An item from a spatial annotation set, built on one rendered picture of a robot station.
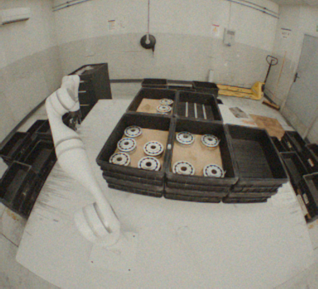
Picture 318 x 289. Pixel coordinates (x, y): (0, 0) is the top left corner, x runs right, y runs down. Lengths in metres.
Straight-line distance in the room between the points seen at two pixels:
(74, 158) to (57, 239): 0.53
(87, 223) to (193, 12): 3.86
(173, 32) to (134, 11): 1.08
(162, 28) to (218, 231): 3.71
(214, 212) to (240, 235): 0.18
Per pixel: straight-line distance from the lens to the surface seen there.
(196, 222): 0.75
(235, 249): 0.79
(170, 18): 3.78
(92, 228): 0.38
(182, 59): 3.87
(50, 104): 0.57
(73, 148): 0.43
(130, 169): 0.59
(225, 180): 0.61
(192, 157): 0.78
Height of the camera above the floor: 1.40
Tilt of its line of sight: 38 degrees down
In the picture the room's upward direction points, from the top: 1 degrees clockwise
